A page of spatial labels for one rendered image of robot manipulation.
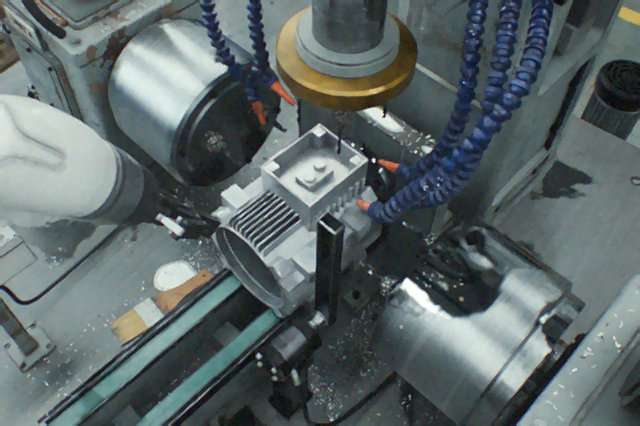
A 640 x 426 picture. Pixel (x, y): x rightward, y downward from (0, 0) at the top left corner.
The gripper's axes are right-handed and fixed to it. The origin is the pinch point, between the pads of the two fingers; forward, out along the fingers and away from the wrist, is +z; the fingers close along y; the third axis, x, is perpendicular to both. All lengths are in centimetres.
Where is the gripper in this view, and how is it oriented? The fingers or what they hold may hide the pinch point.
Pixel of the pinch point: (200, 223)
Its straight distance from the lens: 97.0
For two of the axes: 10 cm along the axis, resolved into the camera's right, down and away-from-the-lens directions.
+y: -7.2, -5.7, 4.0
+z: 3.3, 2.3, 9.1
